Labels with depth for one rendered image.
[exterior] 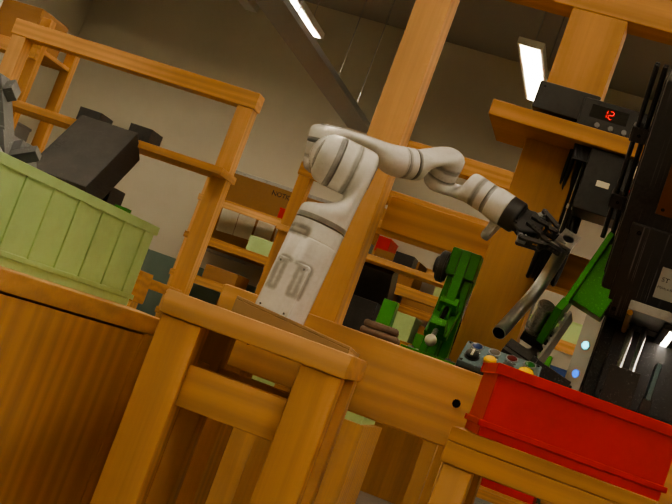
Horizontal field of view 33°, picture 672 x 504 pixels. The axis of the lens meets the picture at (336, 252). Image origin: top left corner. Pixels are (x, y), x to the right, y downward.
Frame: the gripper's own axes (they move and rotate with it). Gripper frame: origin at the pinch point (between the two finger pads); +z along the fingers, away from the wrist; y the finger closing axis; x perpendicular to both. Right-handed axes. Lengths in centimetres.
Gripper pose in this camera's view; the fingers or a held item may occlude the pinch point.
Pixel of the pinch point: (560, 245)
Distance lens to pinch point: 256.3
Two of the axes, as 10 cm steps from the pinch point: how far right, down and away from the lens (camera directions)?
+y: 5.6, -4.8, 6.8
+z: 7.9, 5.5, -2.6
